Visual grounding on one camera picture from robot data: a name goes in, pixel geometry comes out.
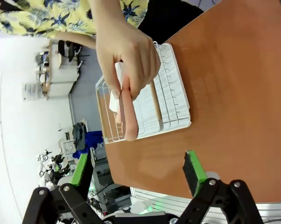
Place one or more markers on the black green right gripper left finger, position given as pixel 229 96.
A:
pixel 78 170

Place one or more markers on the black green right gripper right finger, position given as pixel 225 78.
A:
pixel 196 172

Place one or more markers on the person's forearm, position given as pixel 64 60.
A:
pixel 100 14

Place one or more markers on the person's hand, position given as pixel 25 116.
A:
pixel 125 58

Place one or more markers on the blue cloth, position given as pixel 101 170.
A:
pixel 91 142

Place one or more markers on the grey jacket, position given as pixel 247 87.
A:
pixel 79 135

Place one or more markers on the white dish rack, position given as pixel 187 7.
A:
pixel 163 93

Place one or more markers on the white desk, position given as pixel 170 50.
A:
pixel 58 77

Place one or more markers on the black office chair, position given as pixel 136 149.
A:
pixel 66 49

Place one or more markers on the yellow floral shirt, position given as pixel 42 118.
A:
pixel 49 16

